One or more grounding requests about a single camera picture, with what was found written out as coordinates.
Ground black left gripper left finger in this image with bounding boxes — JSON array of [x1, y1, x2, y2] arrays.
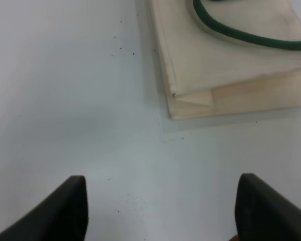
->
[[0, 176, 88, 240]]

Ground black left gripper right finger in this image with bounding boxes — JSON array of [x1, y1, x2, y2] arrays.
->
[[234, 173, 301, 240]]

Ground white linen bag green handles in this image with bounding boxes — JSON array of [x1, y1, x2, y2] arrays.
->
[[150, 1, 301, 119]]

